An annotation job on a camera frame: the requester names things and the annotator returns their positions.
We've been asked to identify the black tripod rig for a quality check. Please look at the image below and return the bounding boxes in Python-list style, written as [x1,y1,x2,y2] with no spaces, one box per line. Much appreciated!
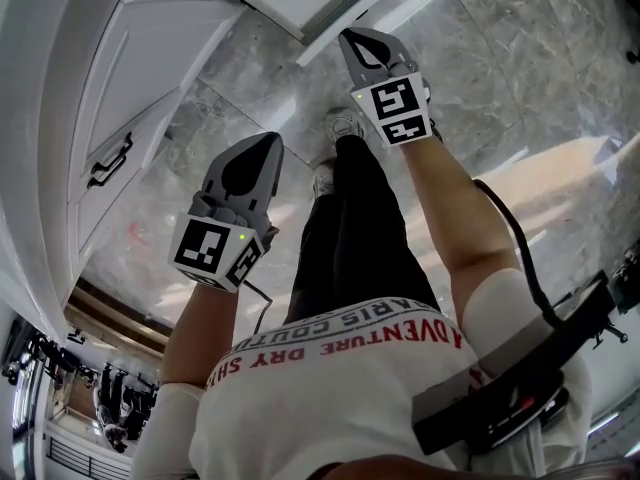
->
[592,317,630,350]

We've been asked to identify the white printed T-shirt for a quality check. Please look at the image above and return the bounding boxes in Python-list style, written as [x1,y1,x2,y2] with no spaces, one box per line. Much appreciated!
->
[127,267,594,480]

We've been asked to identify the white sneaker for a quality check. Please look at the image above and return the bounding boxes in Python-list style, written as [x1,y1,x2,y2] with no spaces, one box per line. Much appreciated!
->
[323,106,374,145]
[310,159,337,200]

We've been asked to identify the thin black cable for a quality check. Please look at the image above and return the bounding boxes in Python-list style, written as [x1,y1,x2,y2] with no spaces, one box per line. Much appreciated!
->
[243,278,275,337]

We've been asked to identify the person's left forearm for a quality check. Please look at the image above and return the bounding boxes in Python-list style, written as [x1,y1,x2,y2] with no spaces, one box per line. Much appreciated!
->
[160,277,241,387]

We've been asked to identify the wooden door threshold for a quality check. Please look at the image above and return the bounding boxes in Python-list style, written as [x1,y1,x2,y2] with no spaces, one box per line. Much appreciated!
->
[63,276,174,360]

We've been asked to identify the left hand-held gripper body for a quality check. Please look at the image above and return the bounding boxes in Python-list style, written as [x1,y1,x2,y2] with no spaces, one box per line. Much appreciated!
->
[168,191,280,295]

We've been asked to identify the white cabinet door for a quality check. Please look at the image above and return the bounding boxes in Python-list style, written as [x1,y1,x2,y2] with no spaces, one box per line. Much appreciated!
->
[82,0,246,169]
[64,87,181,279]

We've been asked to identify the black trousers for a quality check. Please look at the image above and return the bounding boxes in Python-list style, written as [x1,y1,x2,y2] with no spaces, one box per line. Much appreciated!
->
[287,135,444,327]

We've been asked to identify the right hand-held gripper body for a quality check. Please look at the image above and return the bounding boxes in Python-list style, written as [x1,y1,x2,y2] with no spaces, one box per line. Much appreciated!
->
[351,56,434,148]

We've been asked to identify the thick black cable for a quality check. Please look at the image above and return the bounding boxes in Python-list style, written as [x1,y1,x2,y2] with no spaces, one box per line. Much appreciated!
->
[472,178,569,327]

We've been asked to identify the black equipment stand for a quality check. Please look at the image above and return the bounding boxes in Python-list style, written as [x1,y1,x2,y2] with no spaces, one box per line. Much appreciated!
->
[94,362,156,454]

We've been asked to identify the person's right forearm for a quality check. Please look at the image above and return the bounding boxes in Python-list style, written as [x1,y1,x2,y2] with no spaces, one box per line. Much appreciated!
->
[399,135,526,329]

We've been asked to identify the black waist pack device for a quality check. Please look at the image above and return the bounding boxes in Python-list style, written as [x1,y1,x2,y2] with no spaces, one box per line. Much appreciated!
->
[413,270,617,457]

